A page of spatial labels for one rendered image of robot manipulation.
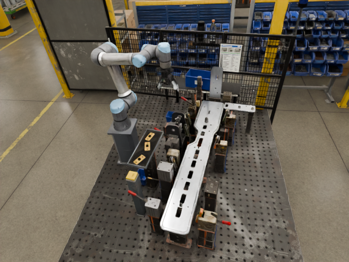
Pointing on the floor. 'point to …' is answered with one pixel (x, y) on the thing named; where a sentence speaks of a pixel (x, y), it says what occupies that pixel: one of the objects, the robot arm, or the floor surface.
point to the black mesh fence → (213, 59)
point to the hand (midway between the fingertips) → (169, 90)
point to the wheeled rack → (14, 8)
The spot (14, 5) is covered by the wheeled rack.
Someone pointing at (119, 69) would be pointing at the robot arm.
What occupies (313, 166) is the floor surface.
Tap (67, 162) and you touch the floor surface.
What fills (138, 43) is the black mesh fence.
